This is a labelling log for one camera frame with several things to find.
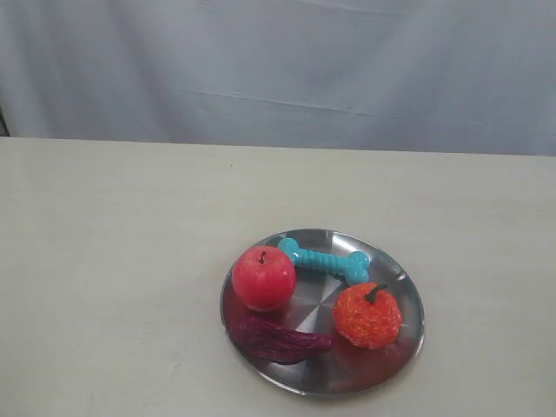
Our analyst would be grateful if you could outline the purple toy sweet potato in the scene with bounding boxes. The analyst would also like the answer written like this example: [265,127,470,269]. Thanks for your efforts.
[229,316,333,365]

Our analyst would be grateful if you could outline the teal toy bone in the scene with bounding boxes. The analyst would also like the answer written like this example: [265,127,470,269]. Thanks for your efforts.
[278,237,370,286]

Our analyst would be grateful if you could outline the orange toy pumpkin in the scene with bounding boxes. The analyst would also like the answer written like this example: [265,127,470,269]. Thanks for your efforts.
[333,282,403,350]

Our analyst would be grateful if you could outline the grey-blue backdrop cloth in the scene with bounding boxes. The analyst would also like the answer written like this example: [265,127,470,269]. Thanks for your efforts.
[1,1,555,155]

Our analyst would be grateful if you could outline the red toy apple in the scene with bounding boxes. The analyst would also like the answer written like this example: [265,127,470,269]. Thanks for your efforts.
[232,245,297,312]

